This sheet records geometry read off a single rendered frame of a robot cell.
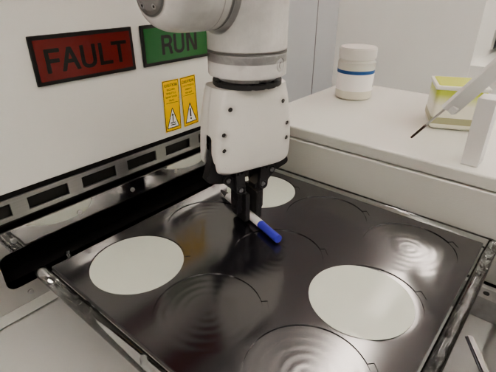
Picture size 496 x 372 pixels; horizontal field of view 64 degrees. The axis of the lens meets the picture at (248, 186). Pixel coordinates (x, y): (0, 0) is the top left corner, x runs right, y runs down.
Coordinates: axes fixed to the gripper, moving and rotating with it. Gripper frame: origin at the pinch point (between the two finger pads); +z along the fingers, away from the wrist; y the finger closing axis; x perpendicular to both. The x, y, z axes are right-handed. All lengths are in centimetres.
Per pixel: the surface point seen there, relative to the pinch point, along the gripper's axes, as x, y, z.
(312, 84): -245, -220, 62
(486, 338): 24.7, -16.0, 10.2
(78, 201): -7.3, 18.6, -1.9
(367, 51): -15.3, -34.8, -13.4
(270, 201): -1.8, -4.9, 2.3
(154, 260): 2.5, 13.3, 2.3
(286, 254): 9.0, 0.4, 2.4
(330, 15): -252, -241, 5
